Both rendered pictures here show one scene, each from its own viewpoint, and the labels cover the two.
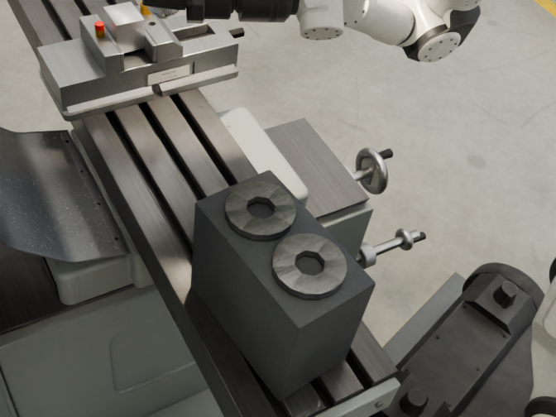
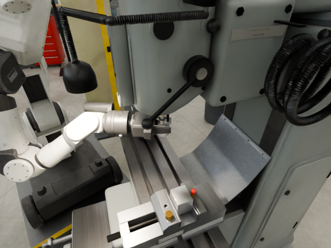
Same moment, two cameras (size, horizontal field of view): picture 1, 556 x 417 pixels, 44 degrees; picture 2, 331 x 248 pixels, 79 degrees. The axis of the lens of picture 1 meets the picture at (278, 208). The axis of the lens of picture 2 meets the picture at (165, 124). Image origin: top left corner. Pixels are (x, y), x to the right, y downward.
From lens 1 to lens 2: 1.43 m
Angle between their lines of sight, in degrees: 94
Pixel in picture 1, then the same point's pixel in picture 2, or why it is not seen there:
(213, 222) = not seen: hidden behind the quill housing
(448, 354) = (76, 179)
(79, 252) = (190, 155)
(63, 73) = (208, 190)
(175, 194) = (160, 157)
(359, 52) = not seen: outside the picture
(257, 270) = not seen: hidden behind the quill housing
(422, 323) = (64, 223)
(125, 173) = (178, 166)
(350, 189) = (78, 216)
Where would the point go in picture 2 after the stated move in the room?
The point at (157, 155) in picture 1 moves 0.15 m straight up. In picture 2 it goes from (166, 172) to (166, 147)
